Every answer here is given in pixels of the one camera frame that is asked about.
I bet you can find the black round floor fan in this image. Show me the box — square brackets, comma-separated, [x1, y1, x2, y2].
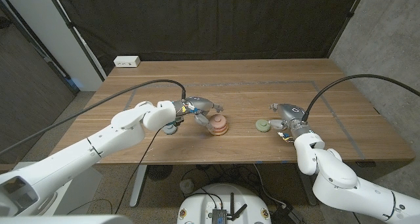
[146, 164, 174, 181]

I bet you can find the coral red toy disk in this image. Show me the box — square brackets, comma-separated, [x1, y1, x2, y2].
[207, 124, 229, 134]

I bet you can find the black power adapter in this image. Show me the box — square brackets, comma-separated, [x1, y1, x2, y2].
[271, 202, 305, 224]

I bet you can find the green toy disk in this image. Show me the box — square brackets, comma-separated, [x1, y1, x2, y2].
[255, 119, 272, 133]

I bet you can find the black backdrop cloth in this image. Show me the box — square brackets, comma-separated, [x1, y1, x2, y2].
[51, 0, 365, 76]

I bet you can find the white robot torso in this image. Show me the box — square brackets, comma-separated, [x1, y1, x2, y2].
[177, 183, 272, 224]

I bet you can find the thin black left cable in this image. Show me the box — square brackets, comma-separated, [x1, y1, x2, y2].
[114, 127, 165, 215]

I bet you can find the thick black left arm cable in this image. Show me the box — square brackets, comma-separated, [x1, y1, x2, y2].
[0, 79, 187, 156]

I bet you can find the black radio module with antennas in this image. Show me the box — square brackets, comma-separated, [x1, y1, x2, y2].
[211, 192, 249, 224]

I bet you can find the white table leg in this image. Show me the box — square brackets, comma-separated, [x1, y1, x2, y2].
[129, 164, 148, 208]

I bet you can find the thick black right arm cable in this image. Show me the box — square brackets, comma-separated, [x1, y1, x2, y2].
[301, 74, 420, 122]

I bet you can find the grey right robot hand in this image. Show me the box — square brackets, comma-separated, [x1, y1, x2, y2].
[268, 102, 312, 138]

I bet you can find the white pedal platform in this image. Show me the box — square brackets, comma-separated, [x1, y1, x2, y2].
[12, 161, 103, 215]

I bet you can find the white round floor object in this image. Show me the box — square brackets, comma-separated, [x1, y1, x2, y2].
[179, 179, 196, 195]

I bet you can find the dusty pink toy disk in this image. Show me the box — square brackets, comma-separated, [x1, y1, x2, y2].
[209, 114, 227, 128]

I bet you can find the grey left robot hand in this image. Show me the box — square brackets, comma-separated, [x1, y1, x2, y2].
[172, 97, 224, 128]

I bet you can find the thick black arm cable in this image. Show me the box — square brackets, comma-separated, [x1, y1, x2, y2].
[301, 74, 420, 122]
[0, 79, 187, 156]

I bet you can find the white power strip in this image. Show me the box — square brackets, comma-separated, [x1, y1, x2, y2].
[113, 55, 141, 68]

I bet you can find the black backdrop stand pole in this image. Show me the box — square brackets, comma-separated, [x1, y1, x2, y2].
[43, 0, 108, 80]
[325, 0, 368, 59]

